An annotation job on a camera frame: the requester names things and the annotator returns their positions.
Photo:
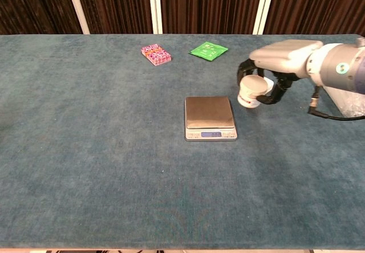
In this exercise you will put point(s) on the pink patterned box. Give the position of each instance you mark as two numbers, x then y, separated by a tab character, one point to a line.
156	54

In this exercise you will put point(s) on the silver digital scale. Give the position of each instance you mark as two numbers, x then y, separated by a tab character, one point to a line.
209	113

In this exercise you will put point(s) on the white round jar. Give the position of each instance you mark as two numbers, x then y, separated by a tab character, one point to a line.
252	87

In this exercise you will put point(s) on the white partition post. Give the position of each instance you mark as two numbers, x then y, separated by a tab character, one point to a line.
77	8
155	8
263	8

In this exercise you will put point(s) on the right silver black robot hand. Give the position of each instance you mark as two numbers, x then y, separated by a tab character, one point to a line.
285	55

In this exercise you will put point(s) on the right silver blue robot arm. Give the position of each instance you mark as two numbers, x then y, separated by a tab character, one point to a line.
333	65

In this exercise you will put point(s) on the blue felt table cloth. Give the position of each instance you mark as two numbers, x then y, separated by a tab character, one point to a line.
99	150

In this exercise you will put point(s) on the green foil sachet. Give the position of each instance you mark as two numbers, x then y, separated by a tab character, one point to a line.
207	50

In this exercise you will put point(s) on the bundle of clear straws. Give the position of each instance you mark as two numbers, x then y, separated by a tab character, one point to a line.
352	102

